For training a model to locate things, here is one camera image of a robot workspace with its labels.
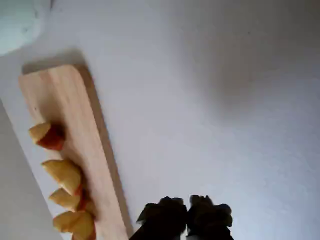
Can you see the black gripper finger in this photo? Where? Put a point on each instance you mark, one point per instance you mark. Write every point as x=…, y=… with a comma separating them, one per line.
x=207, y=220
x=162, y=220

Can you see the apple slice with red skin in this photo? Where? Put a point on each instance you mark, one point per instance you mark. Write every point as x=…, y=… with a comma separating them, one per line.
x=75, y=223
x=65, y=173
x=47, y=136
x=65, y=200

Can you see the wooden cutting board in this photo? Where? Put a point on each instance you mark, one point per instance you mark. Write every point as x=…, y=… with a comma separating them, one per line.
x=75, y=112

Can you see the white bowl with butterfly print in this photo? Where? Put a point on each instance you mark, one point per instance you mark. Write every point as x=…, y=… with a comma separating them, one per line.
x=15, y=25

